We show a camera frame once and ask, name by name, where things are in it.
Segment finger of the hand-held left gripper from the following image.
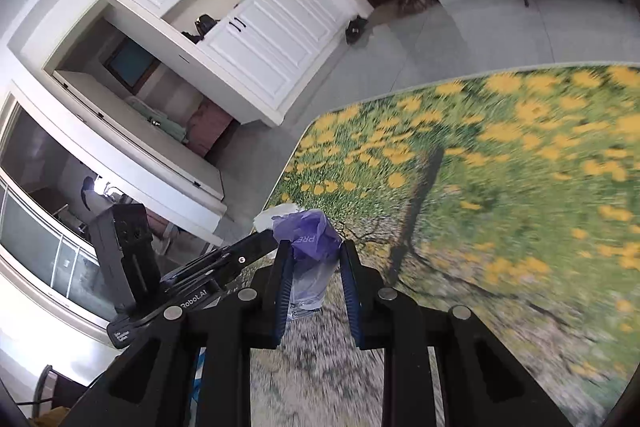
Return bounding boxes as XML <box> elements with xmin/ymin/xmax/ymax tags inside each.
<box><xmin>160</xmin><ymin>230</ymin><xmax>280</xmax><ymax>296</ymax></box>

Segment purple plastic bag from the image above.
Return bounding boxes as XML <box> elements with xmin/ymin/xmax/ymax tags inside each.
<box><xmin>271</xmin><ymin>208</ymin><xmax>345</xmax><ymax>321</ymax></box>

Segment white panelled cabinets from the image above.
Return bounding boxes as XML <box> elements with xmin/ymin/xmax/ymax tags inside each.
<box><xmin>90</xmin><ymin>0</ymin><xmax>374</xmax><ymax>128</ymax></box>

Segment white tissue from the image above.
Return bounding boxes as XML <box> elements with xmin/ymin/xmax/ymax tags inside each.
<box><xmin>253</xmin><ymin>202</ymin><xmax>304</xmax><ymax>233</ymax></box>

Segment small black floor object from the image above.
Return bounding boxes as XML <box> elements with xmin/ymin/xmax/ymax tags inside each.
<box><xmin>344</xmin><ymin>14</ymin><xmax>369</xmax><ymax>47</ymax></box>

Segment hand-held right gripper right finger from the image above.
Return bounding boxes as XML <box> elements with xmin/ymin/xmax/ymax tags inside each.
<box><xmin>339</xmin><ymin>239</ymin><xmax>576</xmax><ymax>427</ymax></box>

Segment black bag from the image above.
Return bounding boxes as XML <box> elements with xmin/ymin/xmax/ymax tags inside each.
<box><xmin>182</xmin><ymin>13</ymin><xmax>221</xmax><ymax>44</ymax></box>

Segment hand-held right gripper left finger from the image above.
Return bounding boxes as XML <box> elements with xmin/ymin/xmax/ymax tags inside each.
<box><xmin>60</xmin><ymin>239</ymin><xmax>294</xmax><ymax>427</ymax></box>

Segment floral printed tablecloth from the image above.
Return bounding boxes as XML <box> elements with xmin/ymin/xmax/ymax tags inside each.
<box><xmin>250</xmin><ymin>64</ymin><xmax>640</xmax><ymax>427</ymax></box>

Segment pink cloth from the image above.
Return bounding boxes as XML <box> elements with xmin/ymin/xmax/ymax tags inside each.
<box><xmin>187</xmin><ymin>101</ymin><xmax>236</xmax><ymax>158</ymax></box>

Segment green bedding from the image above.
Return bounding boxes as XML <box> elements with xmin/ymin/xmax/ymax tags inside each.
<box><xmin>125</xmin><ymin>94</ymin><xmax>191</xmax><ymax>143</ymax></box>

